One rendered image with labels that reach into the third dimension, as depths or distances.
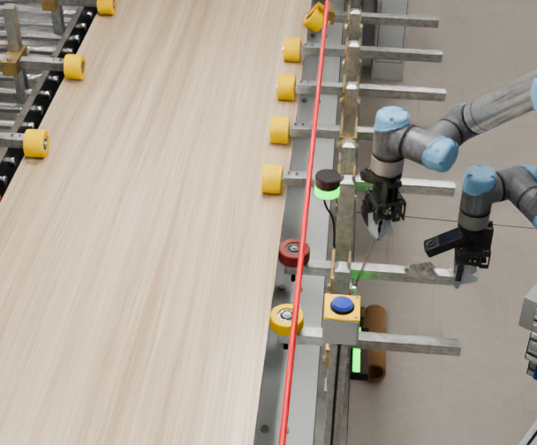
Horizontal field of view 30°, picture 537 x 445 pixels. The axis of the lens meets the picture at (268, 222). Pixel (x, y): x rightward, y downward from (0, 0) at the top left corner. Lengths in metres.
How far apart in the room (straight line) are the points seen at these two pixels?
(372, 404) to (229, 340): 1.18
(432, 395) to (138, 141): 1.32
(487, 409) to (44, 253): 1.62
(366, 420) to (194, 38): 1.43
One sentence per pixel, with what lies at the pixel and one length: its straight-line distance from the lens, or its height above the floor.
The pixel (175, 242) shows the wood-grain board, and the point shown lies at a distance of 2.57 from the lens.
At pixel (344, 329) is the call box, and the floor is 1.19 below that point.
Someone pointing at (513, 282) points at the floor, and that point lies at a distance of 3.95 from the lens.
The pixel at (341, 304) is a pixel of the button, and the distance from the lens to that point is 1.91.
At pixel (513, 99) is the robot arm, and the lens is 2.15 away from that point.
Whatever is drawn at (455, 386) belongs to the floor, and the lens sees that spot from 3.50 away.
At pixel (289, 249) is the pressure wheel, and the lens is 2.54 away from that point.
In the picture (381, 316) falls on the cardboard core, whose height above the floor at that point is 0.07.
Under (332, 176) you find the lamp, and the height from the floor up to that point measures 1.17.
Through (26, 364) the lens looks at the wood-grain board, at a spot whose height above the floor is 0.90.
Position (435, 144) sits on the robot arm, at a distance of 2.16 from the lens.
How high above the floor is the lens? 2.52
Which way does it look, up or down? 38 degrees down
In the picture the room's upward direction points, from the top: 1 degrees clockwise
